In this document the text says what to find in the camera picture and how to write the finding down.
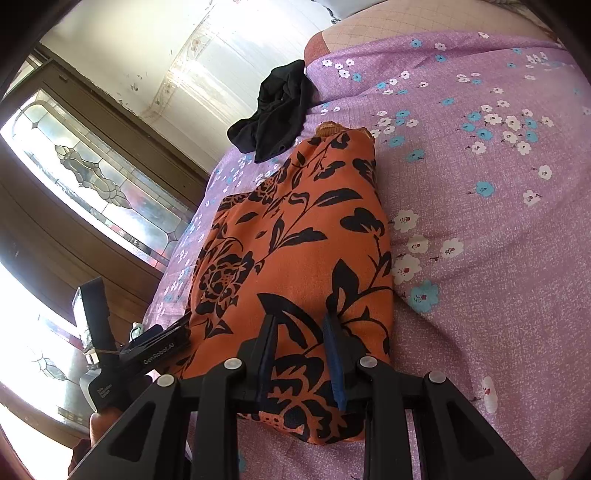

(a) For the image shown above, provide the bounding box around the orange black floral garment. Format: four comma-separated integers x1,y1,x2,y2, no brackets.
168,121,396,446

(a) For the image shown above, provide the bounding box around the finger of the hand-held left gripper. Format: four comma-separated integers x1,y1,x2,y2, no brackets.
133,313,193,346

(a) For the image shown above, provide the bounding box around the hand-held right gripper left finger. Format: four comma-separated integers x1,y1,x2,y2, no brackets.
69,316,278,480

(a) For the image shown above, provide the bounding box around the purple floral bedsheet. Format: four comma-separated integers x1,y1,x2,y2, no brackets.
142,30,591,480

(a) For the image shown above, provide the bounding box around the wooden door with glass panes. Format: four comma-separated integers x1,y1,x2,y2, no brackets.
0,44,209,462

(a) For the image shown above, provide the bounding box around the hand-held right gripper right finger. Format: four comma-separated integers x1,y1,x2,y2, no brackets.
322,313,525,480

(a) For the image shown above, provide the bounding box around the pink checked mattress cover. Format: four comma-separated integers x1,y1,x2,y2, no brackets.
305,0,557,62

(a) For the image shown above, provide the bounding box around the person's left hand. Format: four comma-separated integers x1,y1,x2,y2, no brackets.
89,408,114,452

